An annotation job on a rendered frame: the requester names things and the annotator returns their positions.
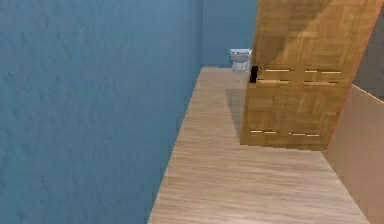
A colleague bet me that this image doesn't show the wooden room door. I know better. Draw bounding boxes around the wooden room door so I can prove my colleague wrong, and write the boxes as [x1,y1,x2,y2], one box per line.
[239,0,384,152]

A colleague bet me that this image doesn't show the black door handle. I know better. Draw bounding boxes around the black door handle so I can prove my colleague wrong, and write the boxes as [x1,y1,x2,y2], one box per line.
[249,65,260,84]

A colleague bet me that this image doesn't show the white toilet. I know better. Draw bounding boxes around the white toilet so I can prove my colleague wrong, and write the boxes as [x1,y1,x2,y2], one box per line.
[229,48,253,74]

